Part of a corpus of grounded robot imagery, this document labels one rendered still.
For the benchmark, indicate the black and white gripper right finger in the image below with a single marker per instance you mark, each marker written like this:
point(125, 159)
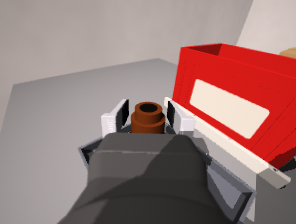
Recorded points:
point(178, 120)

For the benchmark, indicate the grey rectangular tray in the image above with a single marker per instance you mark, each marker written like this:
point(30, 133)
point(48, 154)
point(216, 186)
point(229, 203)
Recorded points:
point(233, 195)

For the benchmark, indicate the red plastic crate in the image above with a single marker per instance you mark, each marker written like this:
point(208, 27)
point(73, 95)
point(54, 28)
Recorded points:
point(252, 101)

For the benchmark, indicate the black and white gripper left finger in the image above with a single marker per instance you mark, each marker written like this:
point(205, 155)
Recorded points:
point(113, 122)

